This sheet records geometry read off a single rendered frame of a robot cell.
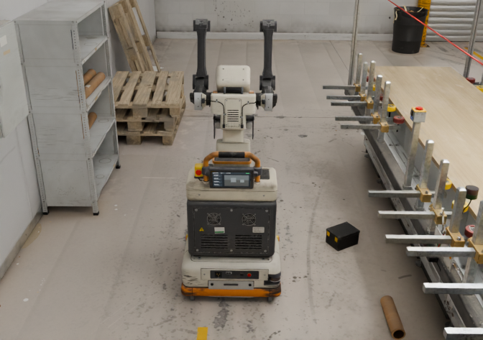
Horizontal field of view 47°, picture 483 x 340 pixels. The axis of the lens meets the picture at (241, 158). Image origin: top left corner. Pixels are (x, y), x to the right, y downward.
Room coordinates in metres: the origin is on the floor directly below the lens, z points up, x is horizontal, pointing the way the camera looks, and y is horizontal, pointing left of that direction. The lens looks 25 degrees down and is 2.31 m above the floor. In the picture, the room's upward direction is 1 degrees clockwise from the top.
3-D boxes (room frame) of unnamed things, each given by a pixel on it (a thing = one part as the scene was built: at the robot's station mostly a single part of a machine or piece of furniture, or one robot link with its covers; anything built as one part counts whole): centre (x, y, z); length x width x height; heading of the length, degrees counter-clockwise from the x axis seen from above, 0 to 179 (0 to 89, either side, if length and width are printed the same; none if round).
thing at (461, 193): (2.29, -1.03, 0.87); 0.04 x 0.04 x 0.48; 0
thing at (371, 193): (2.75, -0.93, 0.82); 0.43 x 0.03 x 0.04; 90
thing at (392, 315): (2.64, -0.92, 0.04); 0.30 x 0.08 x 0.08; 0
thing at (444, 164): (2.54, -1.03, 0.89); 0.04 x 0.04 x 0.48; 0
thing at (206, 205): (3.03, 0.06, 0.59); 0.55 x 0.34 x 0.83; 90
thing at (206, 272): (2.79, 0.03, 0.23); 0.41 x 0.02 x 0.08; 90
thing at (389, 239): (2.25, -0.91, 0.84); 0.43 x 0.03 x 0.04; 90
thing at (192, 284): (3.12, 0.06, 0.16); 0.67 x 0.64 x 0.25; 0
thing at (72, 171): (4.30, 1.37, 0.78); 0.90 x 0.45 x 1.55; 0
